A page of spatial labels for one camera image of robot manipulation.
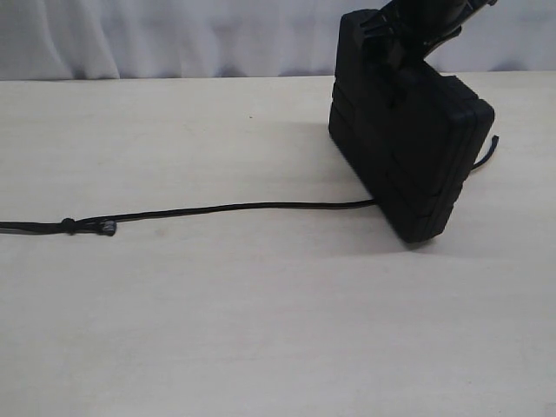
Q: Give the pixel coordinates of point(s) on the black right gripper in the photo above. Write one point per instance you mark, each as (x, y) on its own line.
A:
(405, 32)

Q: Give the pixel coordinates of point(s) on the black plastic case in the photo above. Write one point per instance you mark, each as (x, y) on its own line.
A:
(413, 159)

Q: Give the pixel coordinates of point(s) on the white curtain backdrop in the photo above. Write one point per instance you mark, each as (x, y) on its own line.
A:
(57, 40)

